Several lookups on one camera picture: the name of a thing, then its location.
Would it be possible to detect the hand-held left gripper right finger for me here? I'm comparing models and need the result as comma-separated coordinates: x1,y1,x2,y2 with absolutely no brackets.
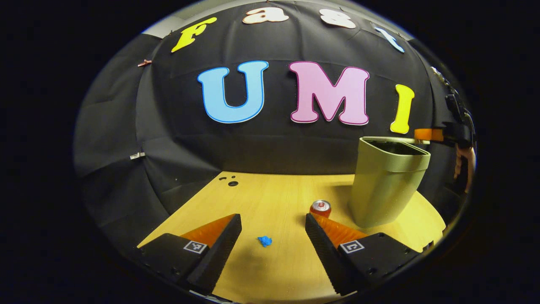
305,212,422,296

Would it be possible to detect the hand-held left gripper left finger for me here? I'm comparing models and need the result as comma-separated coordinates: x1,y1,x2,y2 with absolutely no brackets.
137,213,243,296

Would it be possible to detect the wooden desktop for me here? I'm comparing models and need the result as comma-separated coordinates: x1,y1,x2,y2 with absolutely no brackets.
137,171,447,304

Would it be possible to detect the orange pop can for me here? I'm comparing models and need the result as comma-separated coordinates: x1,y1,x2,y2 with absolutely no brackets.
310,200,332,219

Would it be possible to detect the pale green desktop garbage bin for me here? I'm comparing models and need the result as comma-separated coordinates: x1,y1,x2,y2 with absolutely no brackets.
348,136,432,228

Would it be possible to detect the black backdrop cloth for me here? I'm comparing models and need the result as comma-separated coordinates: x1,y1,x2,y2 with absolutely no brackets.
73,2,475,254

